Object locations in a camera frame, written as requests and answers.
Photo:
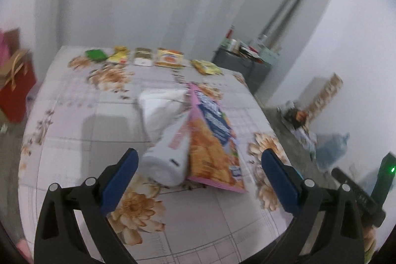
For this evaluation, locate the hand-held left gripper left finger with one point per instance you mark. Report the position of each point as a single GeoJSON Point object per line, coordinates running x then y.
{"type": "Point", "coordinates": [122, 180]}

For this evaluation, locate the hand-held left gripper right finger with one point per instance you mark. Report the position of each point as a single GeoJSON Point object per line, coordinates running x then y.
{"type": "Point", "coordinates": [281, 180]}

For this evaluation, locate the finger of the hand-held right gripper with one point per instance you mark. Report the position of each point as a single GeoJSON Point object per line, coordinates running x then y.
{"type": "Point", "coordinates": [355, 191]}

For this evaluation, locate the white strawberry milk bottle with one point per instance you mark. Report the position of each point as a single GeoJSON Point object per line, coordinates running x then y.
{"type": "Point", "coordinates": [167, 158]}

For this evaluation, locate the pink cracker box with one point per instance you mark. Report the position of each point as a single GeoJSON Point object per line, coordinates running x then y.
{"type": "Point", "coordinates": [213, 146]}

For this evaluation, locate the white plastic bag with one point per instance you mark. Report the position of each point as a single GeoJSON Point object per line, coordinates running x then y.
{"type": "Point", "coordinates": [161, 109]}

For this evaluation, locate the blue water jug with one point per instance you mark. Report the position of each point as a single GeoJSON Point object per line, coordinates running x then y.
{"type": "Point", "coordinates": [332, 149]}

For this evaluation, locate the pile of floor litter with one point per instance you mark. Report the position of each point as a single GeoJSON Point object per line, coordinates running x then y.
{"type": "Point", "coordinates": [297, 120]}

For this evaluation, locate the floral tablecloth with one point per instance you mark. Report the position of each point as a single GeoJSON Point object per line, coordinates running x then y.
{"type": "Point", "coordinates": [77, 134]}

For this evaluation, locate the patterned cardboard box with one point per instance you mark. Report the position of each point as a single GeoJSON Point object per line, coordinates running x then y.
{"type": "Point", "coordinates": [328, 94]}

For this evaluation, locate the grey cabinet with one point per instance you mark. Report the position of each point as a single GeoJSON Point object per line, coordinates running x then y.
{"type": "Point", "coordinates": [241, 69]}

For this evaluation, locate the yellow snack packet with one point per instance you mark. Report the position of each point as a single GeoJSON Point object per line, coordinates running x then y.
{"type": "Point", "coordinates": [118, 55]}

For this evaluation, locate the olive and white box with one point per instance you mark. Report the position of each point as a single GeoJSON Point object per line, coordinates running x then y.
{"type": "Point", "coordinates": [143, 56]}

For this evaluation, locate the green packet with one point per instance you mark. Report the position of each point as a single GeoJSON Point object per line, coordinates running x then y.
{"type": "Point", "coordinates": [95, 54]}

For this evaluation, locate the orange snack packet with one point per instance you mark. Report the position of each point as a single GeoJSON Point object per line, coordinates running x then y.
{"type": "Point", "coordinates": [169, 58]}

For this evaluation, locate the yellow-green snack packet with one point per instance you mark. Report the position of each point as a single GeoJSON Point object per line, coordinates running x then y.
{"type": "Point", "coordinates": [206, 67]}

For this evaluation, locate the clutter on cabinet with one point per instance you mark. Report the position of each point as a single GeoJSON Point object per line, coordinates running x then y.
{"type": "Point", "coordinates": [250, 46]}

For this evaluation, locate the red paper bag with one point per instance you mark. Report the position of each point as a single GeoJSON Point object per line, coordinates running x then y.
{"type": "Point", "coordinates": [15, 90]}

